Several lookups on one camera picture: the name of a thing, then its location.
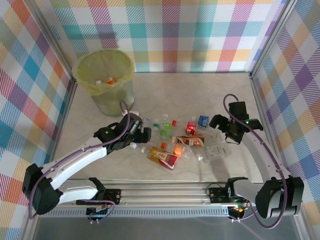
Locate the aluminium back rail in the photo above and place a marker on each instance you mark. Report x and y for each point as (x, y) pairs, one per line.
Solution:
(200, 72)

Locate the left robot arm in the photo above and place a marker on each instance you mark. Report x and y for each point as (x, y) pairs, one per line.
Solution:
(75, 160)

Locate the aluminium frame post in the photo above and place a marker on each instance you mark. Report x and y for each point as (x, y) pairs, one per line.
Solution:
(272, 37)
(53, 40)

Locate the mesh waste bin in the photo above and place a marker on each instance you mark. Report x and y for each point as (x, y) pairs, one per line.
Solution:
(117, 102)

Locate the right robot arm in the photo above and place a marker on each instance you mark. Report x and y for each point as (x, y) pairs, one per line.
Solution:
(265, 155)

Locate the clear bottle red cap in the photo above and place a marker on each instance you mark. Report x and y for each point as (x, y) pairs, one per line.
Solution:
(174, 122)

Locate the blue label water bottle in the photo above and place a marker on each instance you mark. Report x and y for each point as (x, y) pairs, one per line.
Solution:
(203, 121)

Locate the aluminium side rail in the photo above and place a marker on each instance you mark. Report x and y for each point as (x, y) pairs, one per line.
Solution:
(64, 112)
(259, 100)

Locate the yellow bin liner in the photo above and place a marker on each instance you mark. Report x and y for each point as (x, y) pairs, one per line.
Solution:
(82, 72)

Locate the clear bottle green white label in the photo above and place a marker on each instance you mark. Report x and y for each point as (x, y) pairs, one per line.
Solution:
(165, 128)

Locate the amber drink bottle white cap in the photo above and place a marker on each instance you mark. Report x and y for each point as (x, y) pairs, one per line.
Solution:
(162, 157)

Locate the clear bottle green neck band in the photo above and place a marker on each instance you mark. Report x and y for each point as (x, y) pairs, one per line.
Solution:
(156, 125)

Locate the red label bottle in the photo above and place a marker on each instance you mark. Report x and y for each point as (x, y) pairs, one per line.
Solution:
(191, 128)

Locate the clear bottle white logo cap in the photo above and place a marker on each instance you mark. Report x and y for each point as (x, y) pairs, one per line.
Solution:
(133, 146)

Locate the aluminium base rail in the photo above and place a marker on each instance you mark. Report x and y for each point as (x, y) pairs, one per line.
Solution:
(162, 193)

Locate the green controller board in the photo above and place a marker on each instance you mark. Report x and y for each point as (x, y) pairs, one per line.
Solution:
(237, 209)
(98, 213)

